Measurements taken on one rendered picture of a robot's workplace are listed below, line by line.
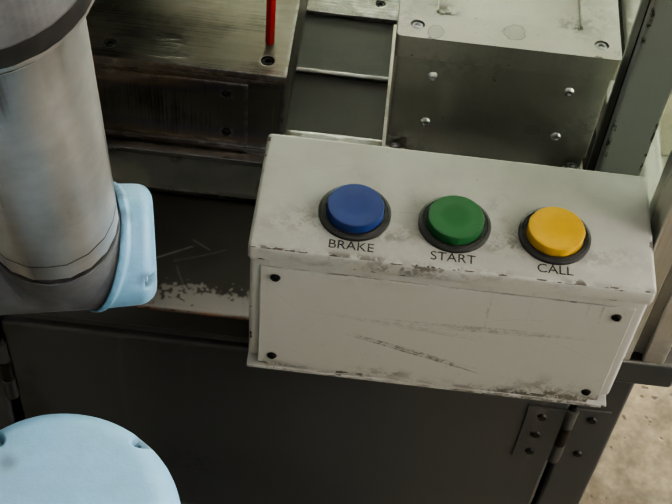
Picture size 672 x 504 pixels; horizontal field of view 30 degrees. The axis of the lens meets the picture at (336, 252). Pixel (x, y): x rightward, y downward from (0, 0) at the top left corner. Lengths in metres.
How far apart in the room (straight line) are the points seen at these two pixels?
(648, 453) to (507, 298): 1.03
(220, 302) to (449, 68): 0.27
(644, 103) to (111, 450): 0.49
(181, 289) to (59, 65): 0.53
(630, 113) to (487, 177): 0.13
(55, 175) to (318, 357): 0.41
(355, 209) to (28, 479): 0.32
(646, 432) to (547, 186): 1.03
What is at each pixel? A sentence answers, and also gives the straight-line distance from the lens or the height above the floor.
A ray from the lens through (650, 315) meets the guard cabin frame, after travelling 0.98.
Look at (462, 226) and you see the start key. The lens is 0.85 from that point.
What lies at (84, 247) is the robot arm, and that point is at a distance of 0.66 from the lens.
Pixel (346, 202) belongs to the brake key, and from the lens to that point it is 0.85.
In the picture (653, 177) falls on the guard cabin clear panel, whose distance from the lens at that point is 1.02.
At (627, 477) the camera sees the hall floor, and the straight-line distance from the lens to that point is 1.85.
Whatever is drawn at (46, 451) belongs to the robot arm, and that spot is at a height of 0.98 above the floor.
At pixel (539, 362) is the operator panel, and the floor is 0.80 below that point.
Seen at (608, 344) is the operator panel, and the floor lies 0.83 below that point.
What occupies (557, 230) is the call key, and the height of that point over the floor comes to 0.91.
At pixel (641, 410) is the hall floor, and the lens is 1.91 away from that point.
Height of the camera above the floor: 1.55
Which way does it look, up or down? 51 degrees down
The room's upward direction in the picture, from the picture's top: 6 degrees clockwise
